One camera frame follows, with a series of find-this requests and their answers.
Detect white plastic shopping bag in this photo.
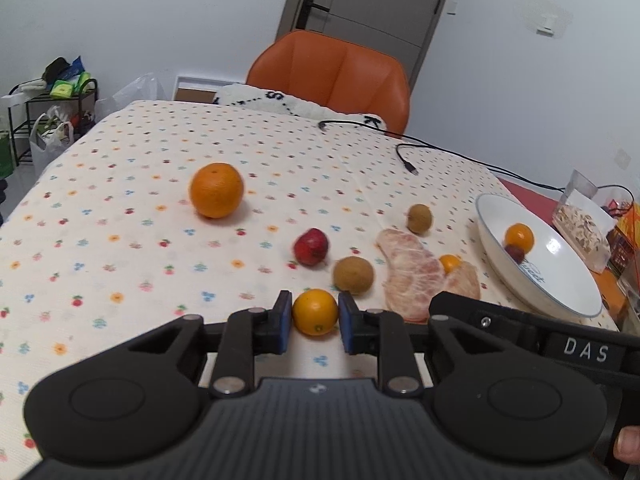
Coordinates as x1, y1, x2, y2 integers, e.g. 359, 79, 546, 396
29, 105, 75, 177

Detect person's right hand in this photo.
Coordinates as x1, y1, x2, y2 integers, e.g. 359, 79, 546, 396
613, 425, 640, 479

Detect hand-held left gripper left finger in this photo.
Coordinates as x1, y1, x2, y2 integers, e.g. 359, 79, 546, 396
127, 290, 293, 398

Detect medium orange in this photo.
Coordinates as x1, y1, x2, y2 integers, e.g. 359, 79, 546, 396
504, 223, 535, 253

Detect large brown longan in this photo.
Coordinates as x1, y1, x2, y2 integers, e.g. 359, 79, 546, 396
333, 256, 375, 295

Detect white plate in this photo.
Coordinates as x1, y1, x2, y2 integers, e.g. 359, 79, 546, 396
475, 193, 604, 319

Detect white fluffy cushion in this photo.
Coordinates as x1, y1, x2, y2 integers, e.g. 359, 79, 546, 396
212, 84, 388, 129

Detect large orange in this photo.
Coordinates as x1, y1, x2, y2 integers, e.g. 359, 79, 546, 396
189, 162, 245, 219

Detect black shelf rack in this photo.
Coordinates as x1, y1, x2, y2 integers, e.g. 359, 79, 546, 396
0, 77, 99, 168

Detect floral tissue box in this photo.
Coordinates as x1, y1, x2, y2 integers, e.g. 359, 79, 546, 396
552, 200, 615, 274

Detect red and orange mat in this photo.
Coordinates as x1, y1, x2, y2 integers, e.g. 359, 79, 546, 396
495, 177, 640, 332

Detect orange leather chair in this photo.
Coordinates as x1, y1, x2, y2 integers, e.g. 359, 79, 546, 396
246, 30, 412, 137

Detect dark bag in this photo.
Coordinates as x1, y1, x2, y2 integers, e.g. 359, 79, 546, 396
42, 57, 72, 83

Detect black usb cable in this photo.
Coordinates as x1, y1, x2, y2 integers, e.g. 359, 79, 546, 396
318, 119, 568, 192
396, 142, 501, 176

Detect translucent plastic bag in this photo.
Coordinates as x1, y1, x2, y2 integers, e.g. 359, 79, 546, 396
97, 74, 169, 122

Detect clear glass cup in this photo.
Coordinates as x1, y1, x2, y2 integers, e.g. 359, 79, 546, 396
565, 169, 599, 206

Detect white framed board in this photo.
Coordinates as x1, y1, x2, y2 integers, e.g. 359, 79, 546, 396
174, 75, 247, 106

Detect black door handle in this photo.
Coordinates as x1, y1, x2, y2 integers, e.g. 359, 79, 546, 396
295, 0, 330, 31

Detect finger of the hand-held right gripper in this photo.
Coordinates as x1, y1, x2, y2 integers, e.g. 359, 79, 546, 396
429, 291, 546, 356

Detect small brown longan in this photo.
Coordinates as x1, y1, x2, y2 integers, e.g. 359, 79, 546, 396
406, 204, 433, 234

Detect long peeled pomelo segment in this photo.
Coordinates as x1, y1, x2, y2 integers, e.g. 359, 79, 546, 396
376, 228, 447, 323

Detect grey door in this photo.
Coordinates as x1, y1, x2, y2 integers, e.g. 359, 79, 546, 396
274, 0, 460, 89

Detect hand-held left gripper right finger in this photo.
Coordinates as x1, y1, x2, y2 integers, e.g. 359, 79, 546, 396
338, 291, 506, 398

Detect short peeled pomelo segment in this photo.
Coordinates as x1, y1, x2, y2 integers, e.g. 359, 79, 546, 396
440, 261, 482, 304

